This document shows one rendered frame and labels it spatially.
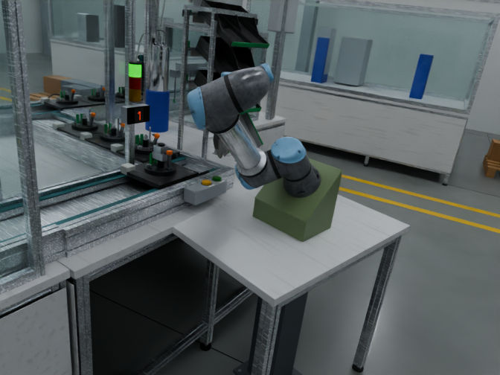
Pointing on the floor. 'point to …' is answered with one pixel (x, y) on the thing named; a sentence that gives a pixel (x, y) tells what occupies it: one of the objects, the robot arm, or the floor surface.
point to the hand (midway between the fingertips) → (219, 155)
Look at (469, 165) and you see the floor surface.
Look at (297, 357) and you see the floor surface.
